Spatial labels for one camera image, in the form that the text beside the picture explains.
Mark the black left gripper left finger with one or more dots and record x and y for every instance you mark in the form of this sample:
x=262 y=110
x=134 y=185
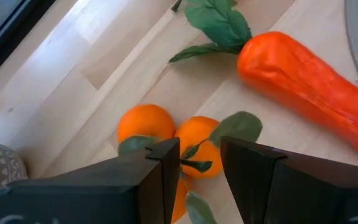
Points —
x=104 y=189

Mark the tangerine cluster with leaves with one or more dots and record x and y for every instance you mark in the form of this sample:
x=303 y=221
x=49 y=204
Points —
x=144 y=121

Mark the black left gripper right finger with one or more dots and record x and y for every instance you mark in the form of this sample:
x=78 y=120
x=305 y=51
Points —
x=290 y=193

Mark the orange carrot with green leaves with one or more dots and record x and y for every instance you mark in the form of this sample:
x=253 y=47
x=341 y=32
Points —
x=290 y=71

